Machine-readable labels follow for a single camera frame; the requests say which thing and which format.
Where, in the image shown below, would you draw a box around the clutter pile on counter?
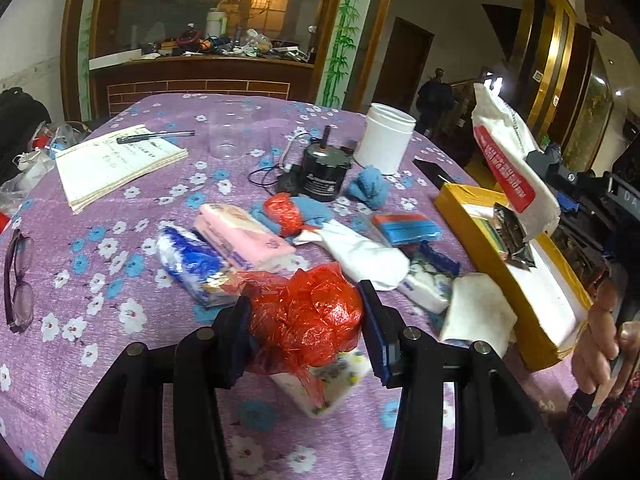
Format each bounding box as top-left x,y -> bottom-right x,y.
140,22 -> 313,61

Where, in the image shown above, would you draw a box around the black power cable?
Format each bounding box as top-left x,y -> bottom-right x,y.
248,130 -> 311,196

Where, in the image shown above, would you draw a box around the person's right hand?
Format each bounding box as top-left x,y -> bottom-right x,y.
571,279 -> 640,401

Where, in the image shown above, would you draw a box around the clear plastic cup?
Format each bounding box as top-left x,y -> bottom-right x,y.
207,110 -> 246,161

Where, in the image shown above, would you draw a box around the blue floral tissue pack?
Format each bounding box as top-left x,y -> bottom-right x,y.
400,240 -> 461,313

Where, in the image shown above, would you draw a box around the white cloth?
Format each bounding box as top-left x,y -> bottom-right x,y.
292,220 -> 412,292

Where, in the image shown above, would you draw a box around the brown wooden door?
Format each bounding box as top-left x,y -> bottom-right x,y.
372,16 -> 435,116

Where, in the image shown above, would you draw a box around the black foil packet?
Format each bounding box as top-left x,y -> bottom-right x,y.
492,202 -> 536,271

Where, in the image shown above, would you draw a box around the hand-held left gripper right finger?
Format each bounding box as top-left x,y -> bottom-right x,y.
357,280 -> 571,480

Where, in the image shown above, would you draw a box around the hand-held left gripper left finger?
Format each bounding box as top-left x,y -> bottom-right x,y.
45,295 -> 253,480

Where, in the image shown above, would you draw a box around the dark framed glasses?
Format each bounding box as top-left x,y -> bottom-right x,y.
2,227 -> 36,333

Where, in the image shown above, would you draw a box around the green landscape wall panel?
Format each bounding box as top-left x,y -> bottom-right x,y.
565,45 -> 615,173

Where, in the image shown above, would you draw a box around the small red plastic bag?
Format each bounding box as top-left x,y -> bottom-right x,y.
262,192 -> 306,238

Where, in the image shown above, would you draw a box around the black electric motor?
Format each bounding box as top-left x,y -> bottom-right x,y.
300,125 -> 353,203

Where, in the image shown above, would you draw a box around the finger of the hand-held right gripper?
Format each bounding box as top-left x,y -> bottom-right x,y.
555,182 -> 581,216
525,149 -> 577,184

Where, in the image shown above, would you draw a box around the golden pillar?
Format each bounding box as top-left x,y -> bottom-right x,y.
510,0 -> 581,126

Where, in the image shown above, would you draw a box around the black pen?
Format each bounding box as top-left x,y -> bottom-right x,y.
116,130 -> 196,145

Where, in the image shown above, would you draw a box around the wooden counter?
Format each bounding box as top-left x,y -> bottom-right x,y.
89,52 -> 315,121

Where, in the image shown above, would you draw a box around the large red plastic bag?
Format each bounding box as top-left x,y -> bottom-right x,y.
240,266 -> 365,401

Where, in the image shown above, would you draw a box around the yellow cardboard box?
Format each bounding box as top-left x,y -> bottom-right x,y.
434,182 -> 593,371

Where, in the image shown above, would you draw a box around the lemon print tissue pack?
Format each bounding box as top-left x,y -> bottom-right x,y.
272,350 -> 373,418

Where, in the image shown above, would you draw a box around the white thermos jug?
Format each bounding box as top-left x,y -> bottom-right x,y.
206,7 -> 228,38

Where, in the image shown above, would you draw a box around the white tissue pack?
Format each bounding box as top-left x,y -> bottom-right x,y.
439,272 -> 518,346

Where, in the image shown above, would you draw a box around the paper notebook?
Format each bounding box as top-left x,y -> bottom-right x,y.
54,124 -> 190,215

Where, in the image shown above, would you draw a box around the white plastic jar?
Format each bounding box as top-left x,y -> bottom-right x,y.
359,102 -> 417,176

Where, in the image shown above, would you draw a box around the blue white plastic pack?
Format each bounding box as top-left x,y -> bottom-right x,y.
156,225 -> 241,308

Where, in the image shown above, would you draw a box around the wood framed glass partition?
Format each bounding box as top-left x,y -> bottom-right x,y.
60,0 -> 351,121

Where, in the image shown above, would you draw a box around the blue knitted cloth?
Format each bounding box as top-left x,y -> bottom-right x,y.
347,165 -> 393,211
250,195 -> 336,236

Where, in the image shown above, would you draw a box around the pink tissue pack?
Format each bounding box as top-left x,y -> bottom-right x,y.
194,203 -> 296,273

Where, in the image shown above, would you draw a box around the crumpled clear plastic bags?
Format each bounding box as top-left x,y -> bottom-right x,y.
0,120 -> 93,221

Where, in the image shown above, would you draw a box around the white cloth bag red label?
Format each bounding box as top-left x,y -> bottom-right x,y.
471,82 -> 562,238

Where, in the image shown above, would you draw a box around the blue face mask packet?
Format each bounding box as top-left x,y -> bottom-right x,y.
372,212 -> 443,246

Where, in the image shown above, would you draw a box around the person's right forearm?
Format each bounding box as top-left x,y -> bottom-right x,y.
557,385 -> 640,478

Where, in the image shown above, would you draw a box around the black phone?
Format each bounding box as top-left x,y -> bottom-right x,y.
414,157 -> 481,186

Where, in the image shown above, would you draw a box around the bamboo painted pillar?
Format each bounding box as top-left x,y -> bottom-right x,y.
320,0 -> 373,108

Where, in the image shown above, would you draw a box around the black bag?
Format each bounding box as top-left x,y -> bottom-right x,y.
0,86 -> 53,186

